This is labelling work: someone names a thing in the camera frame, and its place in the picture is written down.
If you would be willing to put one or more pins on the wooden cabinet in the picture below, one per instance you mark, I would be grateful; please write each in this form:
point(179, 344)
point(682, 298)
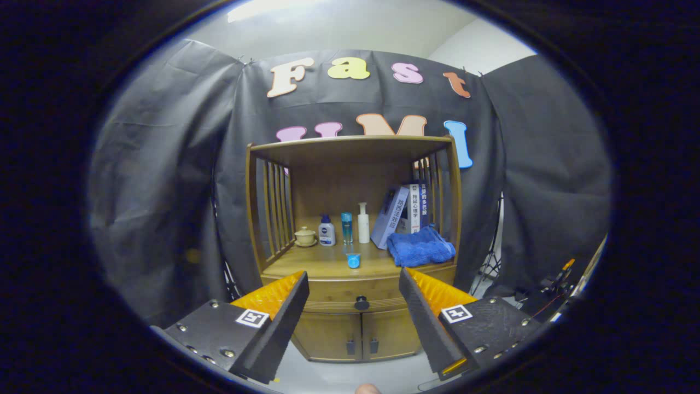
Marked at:
point(339, 186)

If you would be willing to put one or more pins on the clear blue bottle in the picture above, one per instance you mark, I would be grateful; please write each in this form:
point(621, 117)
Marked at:
point(346, 227)

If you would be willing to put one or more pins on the black light stand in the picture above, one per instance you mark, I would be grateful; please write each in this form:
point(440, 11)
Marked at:
point(229, 279)
point(492, 265)

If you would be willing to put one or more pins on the wooden countertop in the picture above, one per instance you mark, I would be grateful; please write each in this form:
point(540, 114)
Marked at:
point(311, 262)

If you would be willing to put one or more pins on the grey-blue book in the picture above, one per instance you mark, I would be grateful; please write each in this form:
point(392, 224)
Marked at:
point(389, 219)

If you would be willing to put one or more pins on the beige lidded teacup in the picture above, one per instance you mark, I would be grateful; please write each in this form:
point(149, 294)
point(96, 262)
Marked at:
point(305, 236)

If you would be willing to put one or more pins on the black drawer knob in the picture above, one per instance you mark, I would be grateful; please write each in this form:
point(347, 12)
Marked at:
point(361, 303)

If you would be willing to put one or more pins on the black backdrop cloth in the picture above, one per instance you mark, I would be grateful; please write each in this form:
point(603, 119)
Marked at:
point(164, 164)

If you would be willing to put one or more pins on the wooden drawer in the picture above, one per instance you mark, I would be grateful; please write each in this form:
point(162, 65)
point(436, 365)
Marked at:
point(350, 287)

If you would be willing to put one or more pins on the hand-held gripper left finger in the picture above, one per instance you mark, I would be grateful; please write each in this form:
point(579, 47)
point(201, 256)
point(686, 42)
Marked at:
point(284, 323)

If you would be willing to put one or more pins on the dark blue book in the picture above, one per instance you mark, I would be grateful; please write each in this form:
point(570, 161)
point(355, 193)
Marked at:
point(424, 205)

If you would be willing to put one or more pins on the blue towel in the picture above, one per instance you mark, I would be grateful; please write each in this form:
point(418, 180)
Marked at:
point(421, 249)

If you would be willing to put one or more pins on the white pump bottle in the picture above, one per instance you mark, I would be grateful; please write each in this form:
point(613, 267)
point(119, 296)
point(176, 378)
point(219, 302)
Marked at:
point(363, 227)

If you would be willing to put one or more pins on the white book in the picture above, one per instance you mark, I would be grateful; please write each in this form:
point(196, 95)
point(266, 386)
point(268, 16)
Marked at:
point(414, 210)

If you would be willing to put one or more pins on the wooden cabinet door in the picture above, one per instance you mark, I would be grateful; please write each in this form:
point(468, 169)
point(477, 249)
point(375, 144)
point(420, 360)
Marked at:
point(333, 336)
point(391, 334)

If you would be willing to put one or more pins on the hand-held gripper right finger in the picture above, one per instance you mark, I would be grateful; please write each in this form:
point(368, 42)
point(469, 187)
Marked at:
point(424, 323)

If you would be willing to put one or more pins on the light wooden board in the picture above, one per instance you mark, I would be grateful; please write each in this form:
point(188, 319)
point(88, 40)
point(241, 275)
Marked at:
point(593, 268)

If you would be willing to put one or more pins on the blue and white tube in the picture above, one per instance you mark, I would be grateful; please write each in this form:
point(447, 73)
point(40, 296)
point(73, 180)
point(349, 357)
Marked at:
point(353, 261)

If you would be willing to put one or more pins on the white bottle with blue cap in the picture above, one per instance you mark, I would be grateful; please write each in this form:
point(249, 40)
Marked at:
point(327, 234)

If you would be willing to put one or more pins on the black device with orange part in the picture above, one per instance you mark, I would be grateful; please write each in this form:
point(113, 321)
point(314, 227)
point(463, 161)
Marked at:
point(552, 284)

